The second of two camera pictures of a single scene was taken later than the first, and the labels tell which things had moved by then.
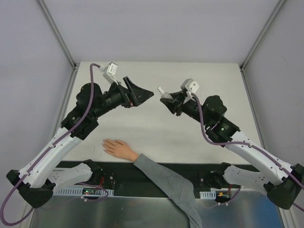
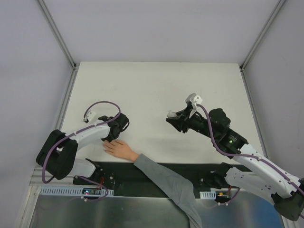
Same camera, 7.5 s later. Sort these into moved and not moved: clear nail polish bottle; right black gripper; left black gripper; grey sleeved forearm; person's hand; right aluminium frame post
Moved: left black gripper; right black gripper; clear nail polish bottle
Not moved: grey sleeved forearm; person's hand; right aluminium frame post
